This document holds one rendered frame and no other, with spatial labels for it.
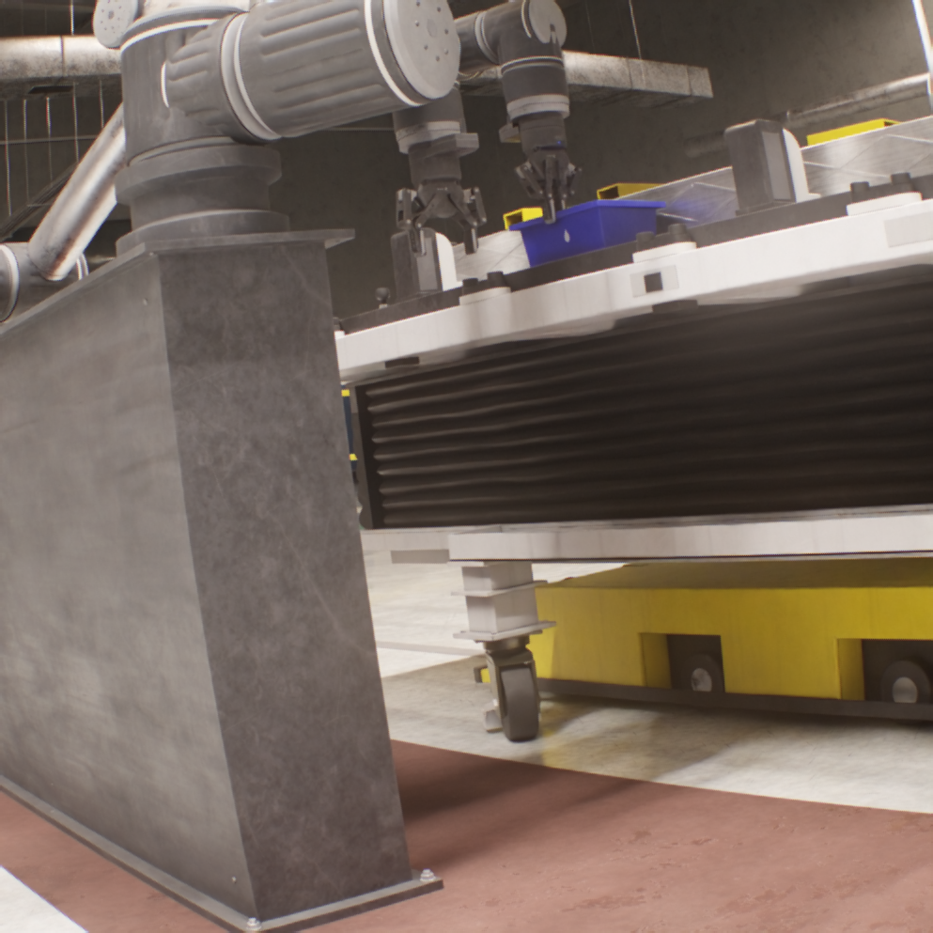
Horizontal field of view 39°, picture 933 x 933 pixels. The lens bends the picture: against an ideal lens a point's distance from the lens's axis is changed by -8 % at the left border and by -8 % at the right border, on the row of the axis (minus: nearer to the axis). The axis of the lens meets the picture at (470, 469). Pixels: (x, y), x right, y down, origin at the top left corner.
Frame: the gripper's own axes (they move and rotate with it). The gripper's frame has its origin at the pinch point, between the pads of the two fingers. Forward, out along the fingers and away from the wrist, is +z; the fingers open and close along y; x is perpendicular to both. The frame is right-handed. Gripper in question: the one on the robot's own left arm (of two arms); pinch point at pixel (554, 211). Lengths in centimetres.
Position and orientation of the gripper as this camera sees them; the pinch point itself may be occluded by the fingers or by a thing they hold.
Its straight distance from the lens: 232.9
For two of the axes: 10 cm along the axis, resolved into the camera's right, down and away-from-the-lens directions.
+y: 8.1, -1.2, 5.8
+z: 1.3, 9.9, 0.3
